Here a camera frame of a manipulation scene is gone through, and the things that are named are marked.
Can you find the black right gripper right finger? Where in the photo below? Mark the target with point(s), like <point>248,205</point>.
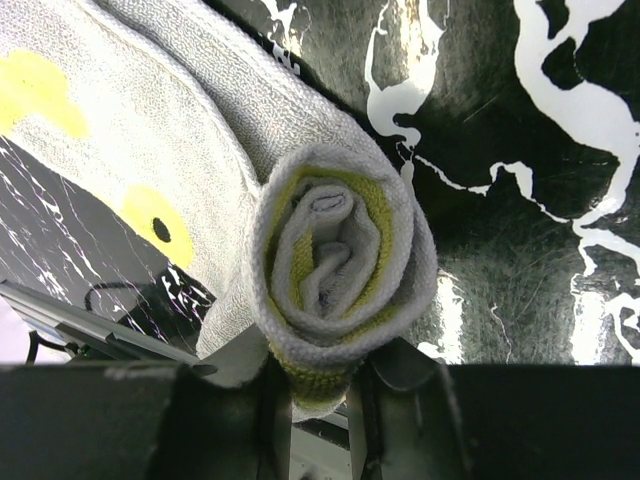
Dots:
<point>411,417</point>

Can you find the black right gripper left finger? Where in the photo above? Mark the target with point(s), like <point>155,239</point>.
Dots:
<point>145,420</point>

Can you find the yellow-green and grey towel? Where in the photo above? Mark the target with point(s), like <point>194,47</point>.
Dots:
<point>247,179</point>

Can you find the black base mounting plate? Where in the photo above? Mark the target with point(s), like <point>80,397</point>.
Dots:
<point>79,330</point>

